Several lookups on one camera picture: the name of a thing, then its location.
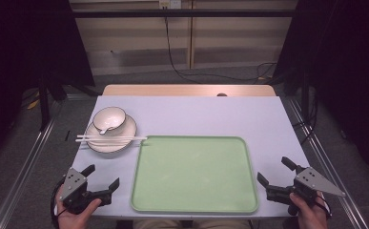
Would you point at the wooden wall post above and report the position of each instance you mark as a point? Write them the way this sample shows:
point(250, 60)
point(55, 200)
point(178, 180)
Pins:
point(191, 38)

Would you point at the white bowl with dark rim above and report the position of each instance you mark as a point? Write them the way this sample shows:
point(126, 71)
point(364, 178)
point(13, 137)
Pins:
point(112, 117)

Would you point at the person's left hand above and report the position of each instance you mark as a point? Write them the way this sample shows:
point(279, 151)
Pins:
point(74, 221)

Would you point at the person's right hand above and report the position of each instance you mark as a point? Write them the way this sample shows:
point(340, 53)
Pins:
point(309, 216)

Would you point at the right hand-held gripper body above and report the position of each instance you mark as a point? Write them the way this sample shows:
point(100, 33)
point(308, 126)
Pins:
point(312, 183)

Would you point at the white plate with dark rim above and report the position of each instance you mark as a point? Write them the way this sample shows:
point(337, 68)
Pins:
point(126, 129)

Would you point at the aluminium floor rail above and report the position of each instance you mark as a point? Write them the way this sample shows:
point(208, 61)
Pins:
point(23, 165)
point(326, 159)

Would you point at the black metal stand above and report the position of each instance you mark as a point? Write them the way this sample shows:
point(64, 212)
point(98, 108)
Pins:
point(305, 95)
point(44, 105)

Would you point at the dark curtain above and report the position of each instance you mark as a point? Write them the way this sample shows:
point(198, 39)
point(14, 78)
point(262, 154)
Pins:
point(347, 63)
point(20, 47)

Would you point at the yellow floor tape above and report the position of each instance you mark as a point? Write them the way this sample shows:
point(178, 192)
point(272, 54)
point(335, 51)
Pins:
point(33, 103)

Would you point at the wooden table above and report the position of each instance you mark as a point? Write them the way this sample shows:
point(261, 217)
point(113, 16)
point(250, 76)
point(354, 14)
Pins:
point(172, 90)

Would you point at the white table board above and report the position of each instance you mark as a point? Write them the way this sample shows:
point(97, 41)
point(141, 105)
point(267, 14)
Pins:
point(188, 117)

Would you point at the green plastic tray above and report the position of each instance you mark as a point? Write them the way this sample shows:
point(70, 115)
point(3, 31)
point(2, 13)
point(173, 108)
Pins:
point(194, 175)

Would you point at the white ceramic spoon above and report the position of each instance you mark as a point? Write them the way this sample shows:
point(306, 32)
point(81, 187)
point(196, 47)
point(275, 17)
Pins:
point(106, 129)

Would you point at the white wall socket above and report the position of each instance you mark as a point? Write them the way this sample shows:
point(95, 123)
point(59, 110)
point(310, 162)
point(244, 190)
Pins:
point(170, 4)

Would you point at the black horizontal bar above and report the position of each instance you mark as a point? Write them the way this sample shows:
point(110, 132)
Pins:
point(182, 13)

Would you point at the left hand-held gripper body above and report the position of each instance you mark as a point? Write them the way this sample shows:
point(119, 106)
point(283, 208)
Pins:
point(74, 184)

